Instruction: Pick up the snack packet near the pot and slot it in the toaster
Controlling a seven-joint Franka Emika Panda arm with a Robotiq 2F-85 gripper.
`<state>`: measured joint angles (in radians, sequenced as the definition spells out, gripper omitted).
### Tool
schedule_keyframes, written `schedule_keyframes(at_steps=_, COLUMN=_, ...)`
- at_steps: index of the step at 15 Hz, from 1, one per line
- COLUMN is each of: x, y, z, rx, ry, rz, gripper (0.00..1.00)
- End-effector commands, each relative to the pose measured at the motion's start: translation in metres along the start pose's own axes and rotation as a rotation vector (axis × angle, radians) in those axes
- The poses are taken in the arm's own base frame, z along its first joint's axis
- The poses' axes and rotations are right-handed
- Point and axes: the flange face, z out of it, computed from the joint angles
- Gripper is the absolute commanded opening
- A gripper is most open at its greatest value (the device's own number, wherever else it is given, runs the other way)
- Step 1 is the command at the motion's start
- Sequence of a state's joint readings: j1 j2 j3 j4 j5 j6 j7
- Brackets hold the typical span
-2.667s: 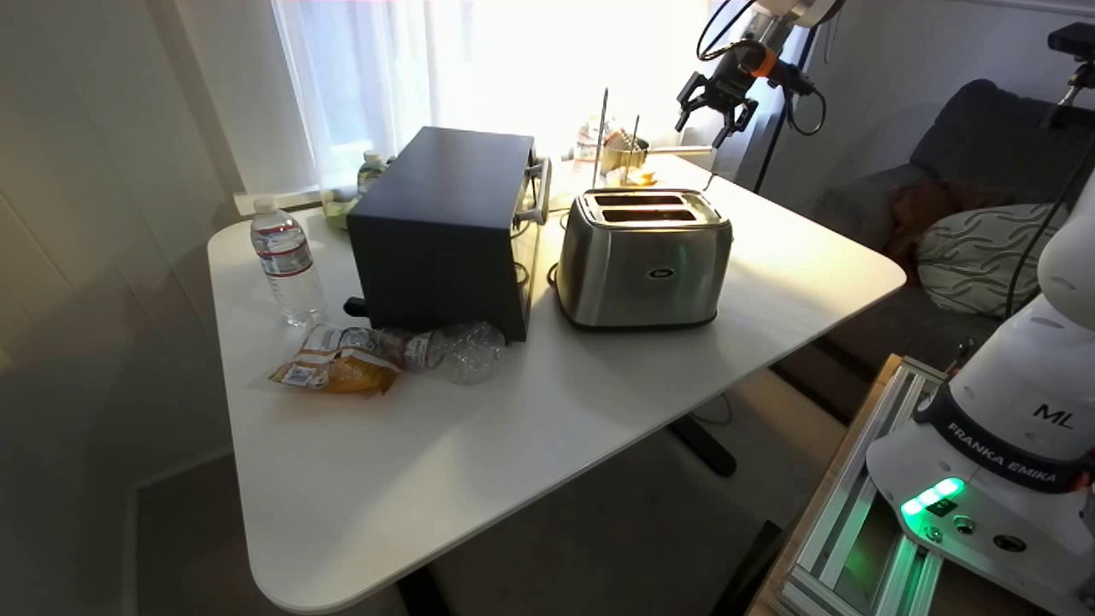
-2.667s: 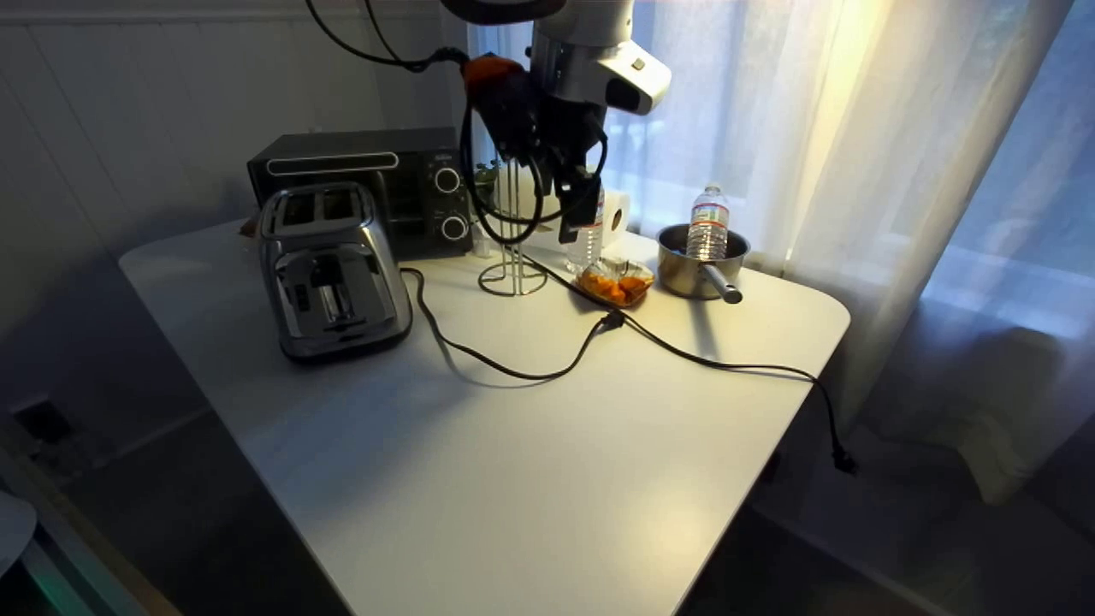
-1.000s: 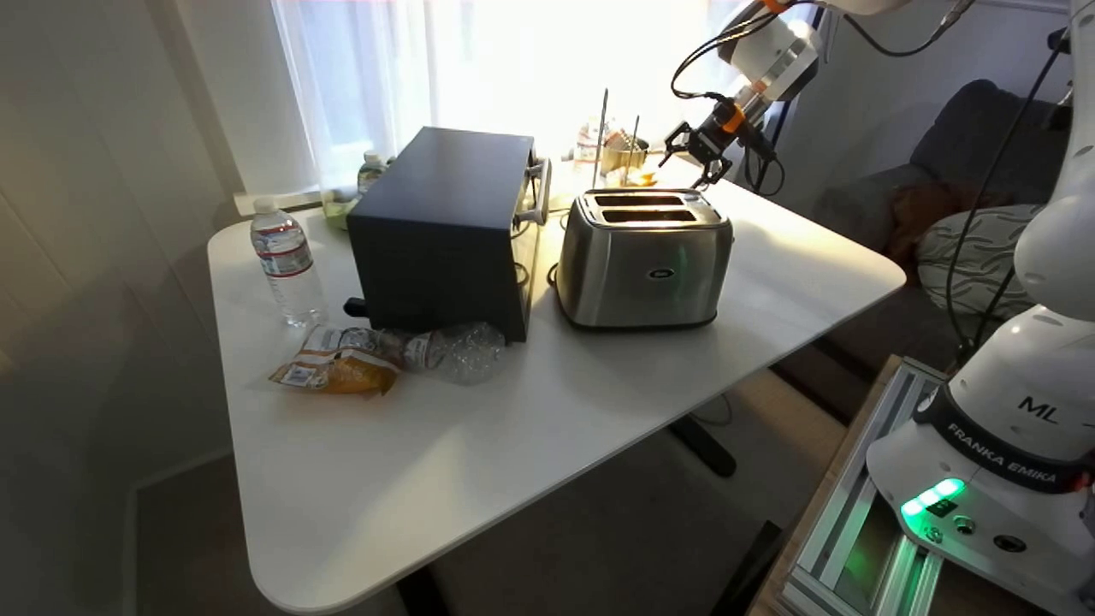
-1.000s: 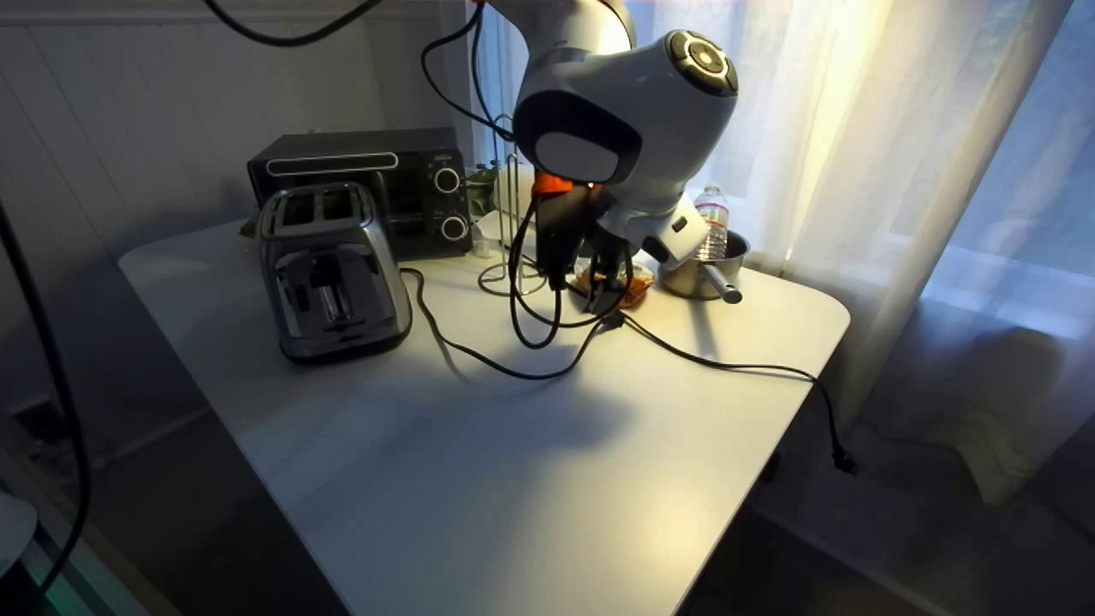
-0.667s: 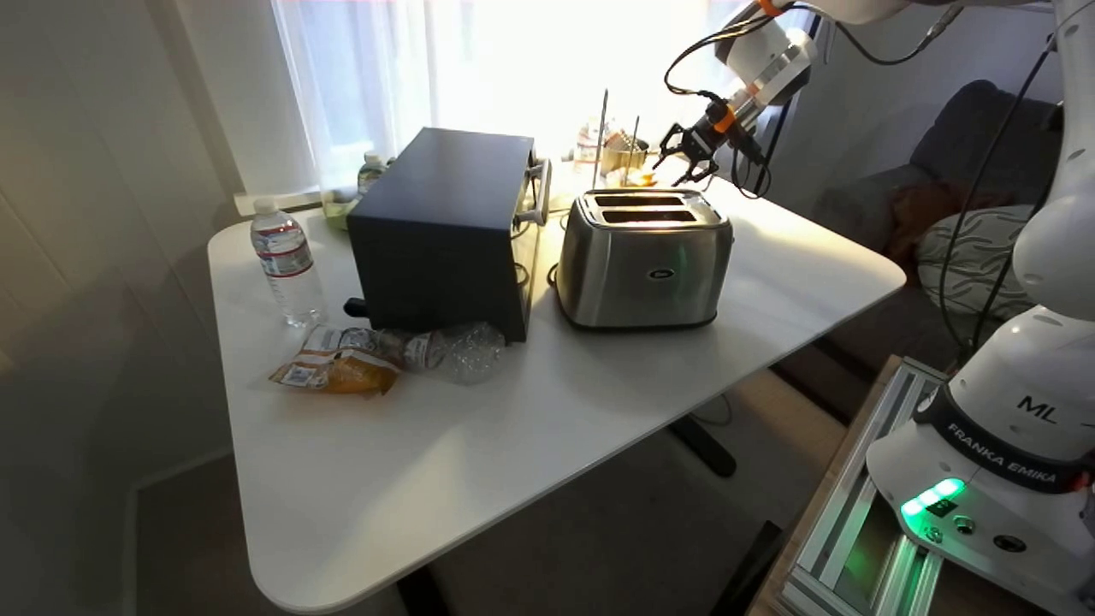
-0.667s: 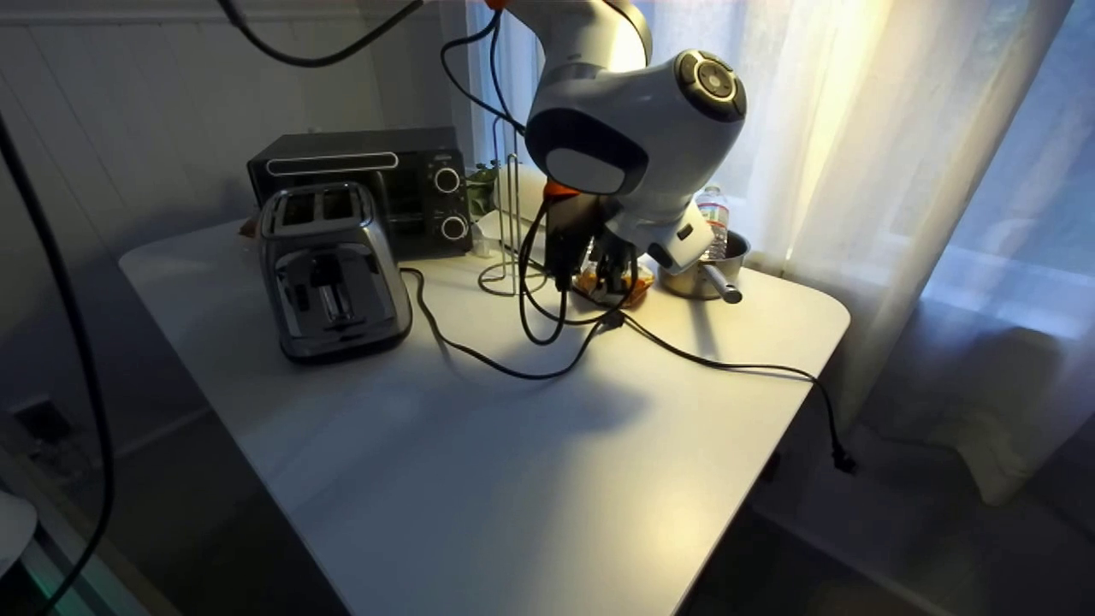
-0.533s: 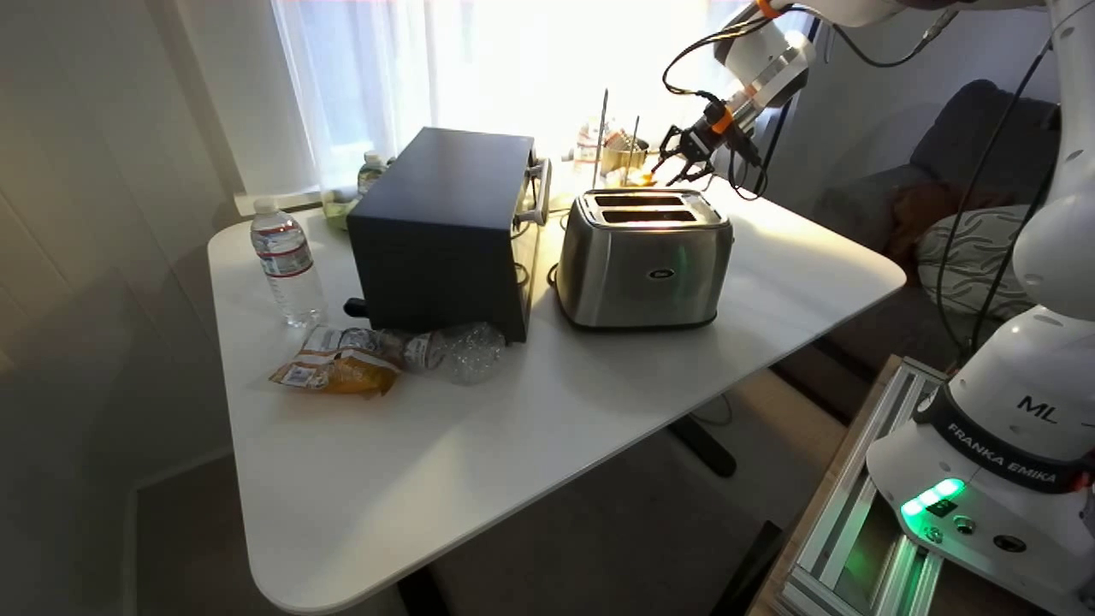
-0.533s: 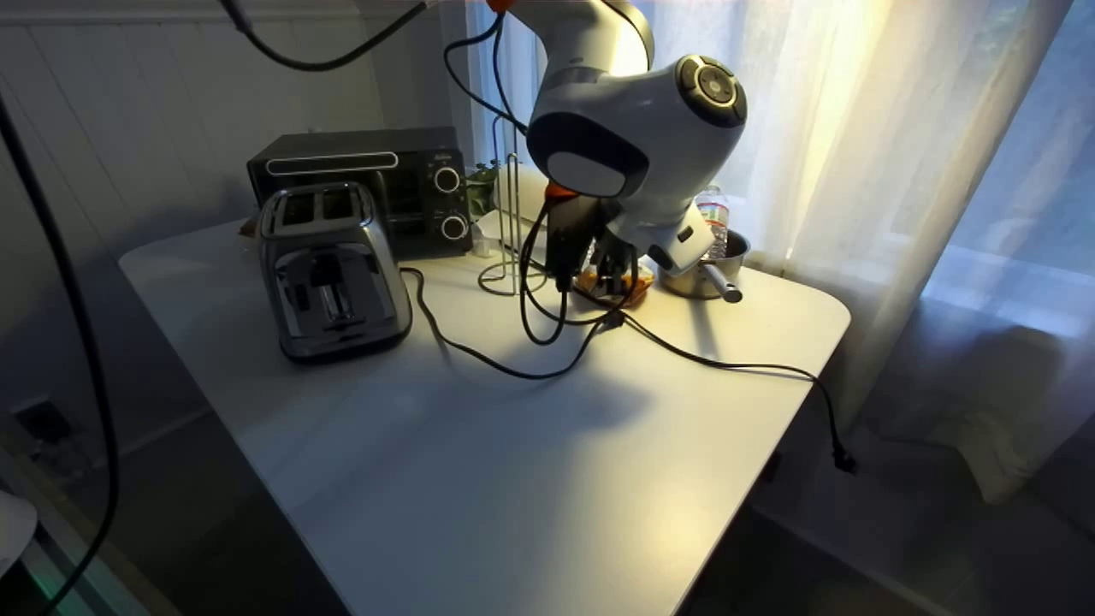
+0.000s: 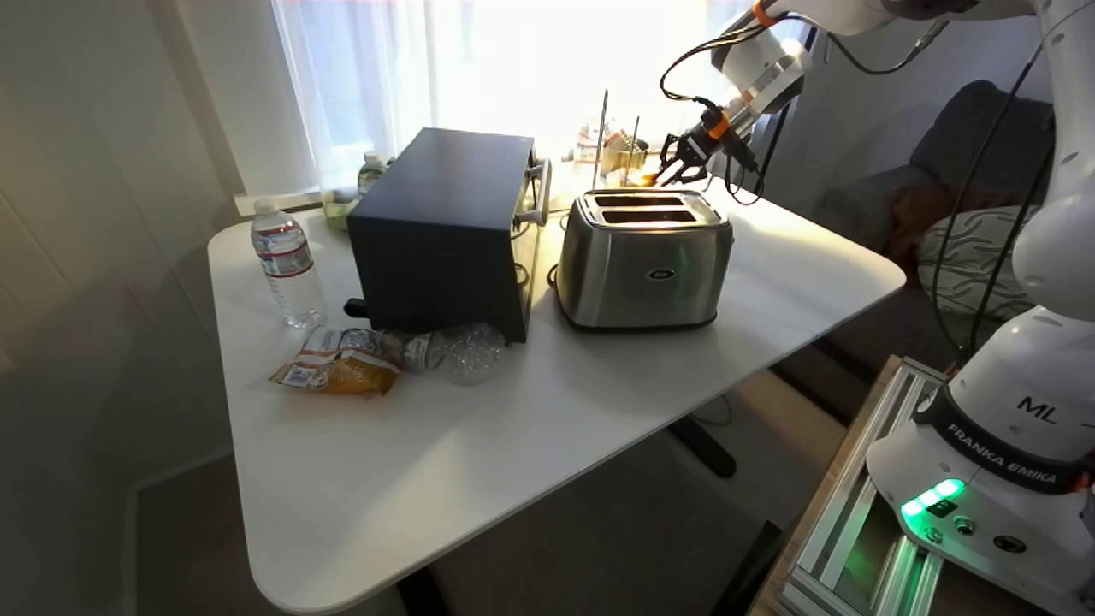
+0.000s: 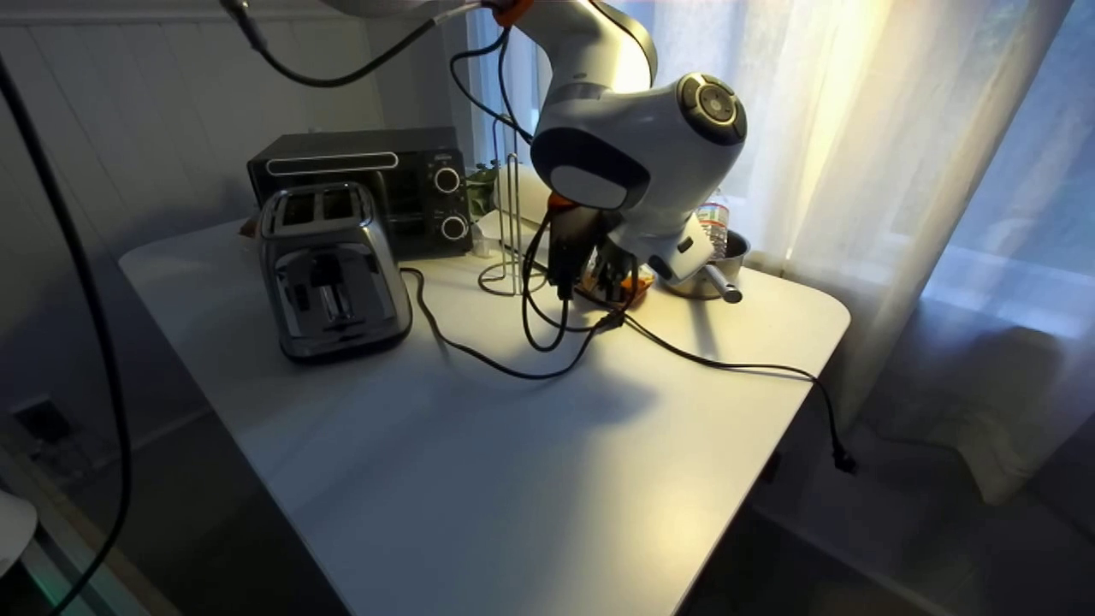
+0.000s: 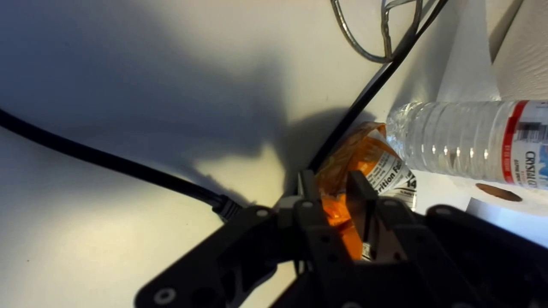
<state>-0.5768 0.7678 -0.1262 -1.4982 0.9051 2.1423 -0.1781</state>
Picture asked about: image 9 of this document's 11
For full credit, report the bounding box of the yellow snack packet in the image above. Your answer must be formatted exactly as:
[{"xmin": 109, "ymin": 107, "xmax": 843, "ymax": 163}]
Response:
[{"xmin": 268, "ymin": 326, "xmax": 402, "ymax": 401}]

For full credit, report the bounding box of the sheer white curtain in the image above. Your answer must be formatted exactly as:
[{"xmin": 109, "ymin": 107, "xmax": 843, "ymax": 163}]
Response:
[{"xmin": 262, "ymin": 0, "xmax": 748, "ymax": 194}]

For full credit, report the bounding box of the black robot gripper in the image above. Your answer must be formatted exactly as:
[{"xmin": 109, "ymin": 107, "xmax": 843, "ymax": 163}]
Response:
[{"xmin": 658, "ymin": 96, "xmax": 762, "ymax": 191}]

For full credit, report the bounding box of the small green object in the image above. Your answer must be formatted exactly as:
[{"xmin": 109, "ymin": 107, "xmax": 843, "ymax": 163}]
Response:
[{"xmin": 319, "ymin": 185, "xmax": 357, "ymax": 240}]

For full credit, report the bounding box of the clear water bottle white label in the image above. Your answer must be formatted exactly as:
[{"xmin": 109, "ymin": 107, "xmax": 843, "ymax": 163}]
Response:
[{"xmin": 246, "ymin": 198, "xmax": 332, "ymax": 337}]

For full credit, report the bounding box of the black toaster oven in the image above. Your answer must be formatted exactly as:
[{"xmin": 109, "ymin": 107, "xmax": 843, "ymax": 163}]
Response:
[{"xmin": 343, "ymin": 124, "xmax": 559, "ymax": 347}]

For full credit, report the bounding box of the grey blanket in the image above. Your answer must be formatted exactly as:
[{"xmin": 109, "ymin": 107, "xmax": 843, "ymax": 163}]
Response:
[{"xmin": 915, "ymin": 201, "xmax": 1040, "ymax": 326}]

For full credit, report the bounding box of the orange snack packet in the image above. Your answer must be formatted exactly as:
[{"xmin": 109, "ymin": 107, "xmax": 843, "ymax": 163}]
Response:
[{"xmin": 597, "ymin": 128, "xmax": 664, "ymax": 190}]

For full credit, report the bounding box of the wooden aluminium robot mount table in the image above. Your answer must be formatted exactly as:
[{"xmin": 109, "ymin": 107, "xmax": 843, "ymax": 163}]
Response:
[{"xmin": 748, "ymin": 353, "xmax": 1095, "ymax": 616}]

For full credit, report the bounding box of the black table leg foot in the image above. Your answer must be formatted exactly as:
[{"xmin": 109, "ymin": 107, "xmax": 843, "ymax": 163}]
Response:
[{"xmin": 664, "ymin": 413, "xmax": 741, "ymax": 484}]

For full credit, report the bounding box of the dark sofa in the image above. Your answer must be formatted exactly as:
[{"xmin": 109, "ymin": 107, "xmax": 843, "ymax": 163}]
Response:
[{"xmin": 812, "ymin": 77, "xmax": 1061, "ymax": 347}]

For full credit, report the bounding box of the crumpled clear plastic bag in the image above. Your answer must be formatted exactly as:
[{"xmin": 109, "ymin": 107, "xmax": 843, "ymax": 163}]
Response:
[{"xmin": 392, "ymin": 320, "xmax": 512, "ymax": 386}]

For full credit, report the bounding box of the silver two-slot toaster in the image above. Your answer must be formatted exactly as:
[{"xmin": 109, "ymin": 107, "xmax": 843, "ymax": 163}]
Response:
[{"xmin": 551, "ymin": 185, "xmax": 735, "ymax": 337}]

